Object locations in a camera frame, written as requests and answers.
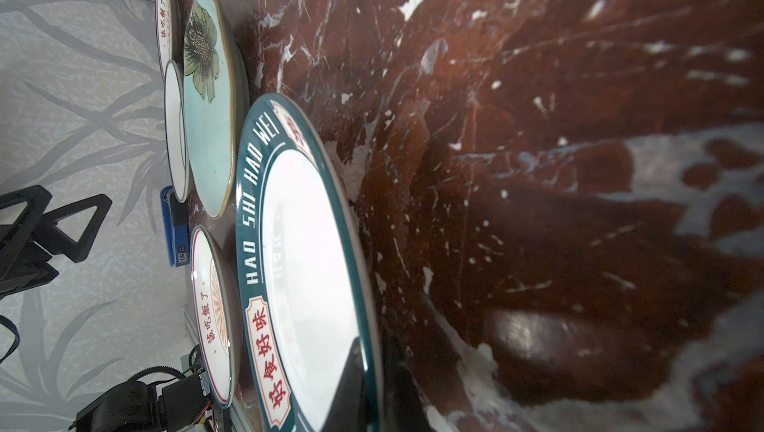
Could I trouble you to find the orange sunburst plate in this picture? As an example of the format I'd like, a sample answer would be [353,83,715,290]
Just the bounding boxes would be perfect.
[154,0,182,78]
[190,225,242,408]

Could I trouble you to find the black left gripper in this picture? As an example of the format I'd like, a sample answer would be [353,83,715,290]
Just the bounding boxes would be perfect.
[1,185,113,299]

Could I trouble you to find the near orange sunburst plate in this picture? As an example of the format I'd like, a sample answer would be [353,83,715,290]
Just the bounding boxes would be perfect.
[190,225,242,408]

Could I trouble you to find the white plate with green rim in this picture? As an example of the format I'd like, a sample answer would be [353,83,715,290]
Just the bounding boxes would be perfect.
[164,59,192,203]

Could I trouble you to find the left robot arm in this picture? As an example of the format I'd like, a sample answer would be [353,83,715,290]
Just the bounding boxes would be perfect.
[1,185,212,431]

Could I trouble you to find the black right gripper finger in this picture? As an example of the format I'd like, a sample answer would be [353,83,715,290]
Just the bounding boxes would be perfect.
[322,338,367,432]

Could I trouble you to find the light green flower plate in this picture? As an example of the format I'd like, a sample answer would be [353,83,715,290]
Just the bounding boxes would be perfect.
[183,0,249,219]

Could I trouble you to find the blue handled tool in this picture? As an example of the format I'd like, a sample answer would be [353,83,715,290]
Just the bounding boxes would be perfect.
[160,185,190,267]

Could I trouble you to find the far orange sunburst plate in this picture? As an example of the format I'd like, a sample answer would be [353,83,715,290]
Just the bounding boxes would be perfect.
[154,0,182,78]

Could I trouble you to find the dark green rimmed white plate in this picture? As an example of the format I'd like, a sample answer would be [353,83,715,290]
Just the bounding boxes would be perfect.
[235,94,383,431]

